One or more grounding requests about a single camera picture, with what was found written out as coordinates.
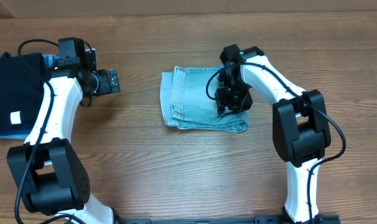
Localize light blue denim jeans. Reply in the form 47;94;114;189
160;66;249;133

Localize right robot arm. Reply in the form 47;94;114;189
212;44;339;223

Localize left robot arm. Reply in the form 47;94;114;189
7;37;122;223

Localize folded blue denim jeans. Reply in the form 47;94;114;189
0;54;59;140

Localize black folded shirt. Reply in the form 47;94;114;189
0;52;46;135

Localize right black cable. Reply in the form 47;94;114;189
205;62;347;218

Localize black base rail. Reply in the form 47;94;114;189
114;215;292;224

